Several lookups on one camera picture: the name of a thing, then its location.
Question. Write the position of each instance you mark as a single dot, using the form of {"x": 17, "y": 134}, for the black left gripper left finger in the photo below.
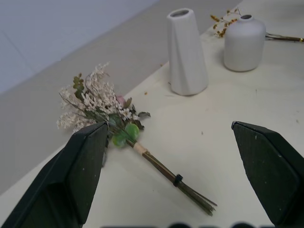
{"x": 71, "y": 171}

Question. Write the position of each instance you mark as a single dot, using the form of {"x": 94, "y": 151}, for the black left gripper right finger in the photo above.
{"x": 268, "y": 171}

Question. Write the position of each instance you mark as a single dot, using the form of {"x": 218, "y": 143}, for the short round white vase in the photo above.
{"x": 243, "y": 44}

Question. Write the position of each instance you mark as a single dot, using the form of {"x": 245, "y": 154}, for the tall white faceted vase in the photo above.
{"x": 186, "y": 57}

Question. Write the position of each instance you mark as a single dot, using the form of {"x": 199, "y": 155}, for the white dried flower bouquet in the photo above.
{"x": 114, "y": 123}

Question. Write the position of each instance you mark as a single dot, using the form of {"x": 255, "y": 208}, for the yellow dried flower bouquet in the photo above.
{"x": 224, "y": 23}

